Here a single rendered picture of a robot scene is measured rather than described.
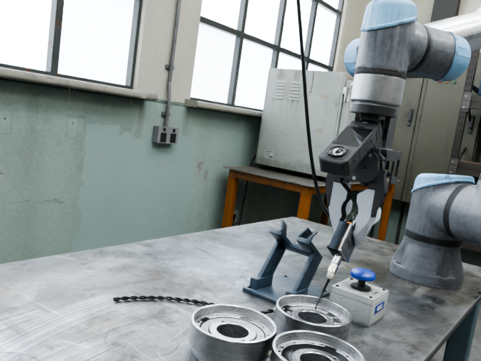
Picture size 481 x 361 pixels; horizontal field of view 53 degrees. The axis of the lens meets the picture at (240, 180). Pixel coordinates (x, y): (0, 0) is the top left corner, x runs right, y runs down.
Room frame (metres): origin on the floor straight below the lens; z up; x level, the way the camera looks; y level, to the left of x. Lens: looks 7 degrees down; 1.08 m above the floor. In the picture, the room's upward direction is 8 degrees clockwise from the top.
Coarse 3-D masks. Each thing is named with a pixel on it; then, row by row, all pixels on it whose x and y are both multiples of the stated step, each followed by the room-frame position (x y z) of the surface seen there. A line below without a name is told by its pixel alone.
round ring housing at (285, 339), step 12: (276, 336) 0.53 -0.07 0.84; (288, 336) 0.55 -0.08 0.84; (300, 336) 0.55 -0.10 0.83; (312, 336) 0.56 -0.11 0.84; (324, 336) 0.55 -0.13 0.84; (276, 348) 0.52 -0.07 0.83; (336, 348) 0.55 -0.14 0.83; (348, 348) 0.54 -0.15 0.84; (276, 360) 0.49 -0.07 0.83; (300, 360) 0.50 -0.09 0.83; (312, 360) 0.53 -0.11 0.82; (324, 360) 0.52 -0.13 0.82; (336, 360) 0.52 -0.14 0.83; (360, 360) 0.51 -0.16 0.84
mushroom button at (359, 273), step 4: (356, 268) 0.75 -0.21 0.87; (360, 268) 0.75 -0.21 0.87; (352, 272) 0.74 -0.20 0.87; (356, 272) 0.73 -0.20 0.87; (360, 272) 0.73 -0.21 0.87; (364, 272) 0.73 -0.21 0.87; (368, 272) 0.73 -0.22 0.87; (372, 272) 0.74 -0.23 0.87; (352, 276) 0.73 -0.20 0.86; (356, 276) 0.73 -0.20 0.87; (360, 276) 0.72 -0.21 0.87; (364, 276) 0.72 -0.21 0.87; (368, 276) 0.72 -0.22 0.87; (372, 276) 0.73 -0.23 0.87; (360, 280) 0.74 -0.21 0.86; (364, 280) 0.72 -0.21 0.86; (368, 280) 0.72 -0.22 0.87; (372, 280) 0.72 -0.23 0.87; (360, 284) 0.74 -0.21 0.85; (364, 284) 0.74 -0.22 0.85
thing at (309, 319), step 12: (288, 300) 0.67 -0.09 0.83; (300, 300) 0.68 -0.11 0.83; (312, 300) 0.68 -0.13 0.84; (324, 300) 0.68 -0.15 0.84; (276, 312) 0.62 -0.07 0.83; (300, 312) 0.64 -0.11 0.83; (312, 312) 0.65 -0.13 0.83; (336, 312) 0.66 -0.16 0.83; (348, 312) 0.64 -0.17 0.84; (276, 324) 0.61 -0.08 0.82; (288, 324) 0.59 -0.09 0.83; (300, 324) 0.59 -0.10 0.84; (312, 324) 0.58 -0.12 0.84; (324, 324) 0.61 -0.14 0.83; (348, 324) 0.60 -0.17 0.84; (336, 336) 0.59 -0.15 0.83; (348, 336) 0.61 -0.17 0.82
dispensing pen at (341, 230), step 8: (344, 224) 0.71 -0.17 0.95; (352, 224) 0.72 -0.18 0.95; (336, 232) 0.71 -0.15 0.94; (344, 232) 0.70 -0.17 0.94; (336, 240) 0.70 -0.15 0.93; (328, 248) 0.70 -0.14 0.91; (336, 248) 0.69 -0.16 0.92; (336, 256) 0.70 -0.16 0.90; (336, 264) 0.69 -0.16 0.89; (328, 272) 0.69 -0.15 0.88; (328, 280) 0.68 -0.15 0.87; (320, 296) 0.67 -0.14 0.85
